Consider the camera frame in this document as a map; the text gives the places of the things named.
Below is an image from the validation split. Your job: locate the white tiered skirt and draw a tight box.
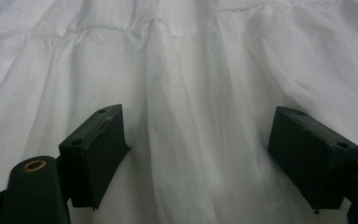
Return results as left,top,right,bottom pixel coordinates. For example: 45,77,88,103
0,0,358,224

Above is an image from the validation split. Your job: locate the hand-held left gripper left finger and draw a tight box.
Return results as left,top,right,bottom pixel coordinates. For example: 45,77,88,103
58,104,131,210

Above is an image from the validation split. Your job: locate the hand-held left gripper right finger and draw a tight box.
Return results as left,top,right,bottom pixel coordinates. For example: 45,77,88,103
267,105,358,215

